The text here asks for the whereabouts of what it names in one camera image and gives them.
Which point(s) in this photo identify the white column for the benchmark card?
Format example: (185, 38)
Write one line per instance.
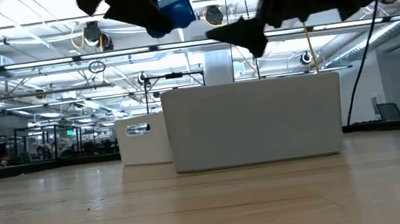
(217, 69)

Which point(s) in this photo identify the large blue toy block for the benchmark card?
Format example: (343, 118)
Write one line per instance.
(179, 10)

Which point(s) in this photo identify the grey plastic bin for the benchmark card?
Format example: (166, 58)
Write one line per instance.
(255, 120)

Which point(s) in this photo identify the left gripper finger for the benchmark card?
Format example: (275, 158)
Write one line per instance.
(127, 1)

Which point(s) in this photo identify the white plastic bin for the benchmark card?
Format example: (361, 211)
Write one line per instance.
(142, 146)

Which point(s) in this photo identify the long ceiling light rail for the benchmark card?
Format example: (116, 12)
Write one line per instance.
(119, 54)

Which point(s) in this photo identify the black overhead rig frame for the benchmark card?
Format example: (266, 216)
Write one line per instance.
(174, 76)

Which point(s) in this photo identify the grey office chair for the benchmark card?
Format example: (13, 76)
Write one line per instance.
(390, 112)

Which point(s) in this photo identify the green exit sign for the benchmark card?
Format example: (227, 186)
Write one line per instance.
(70, 133)

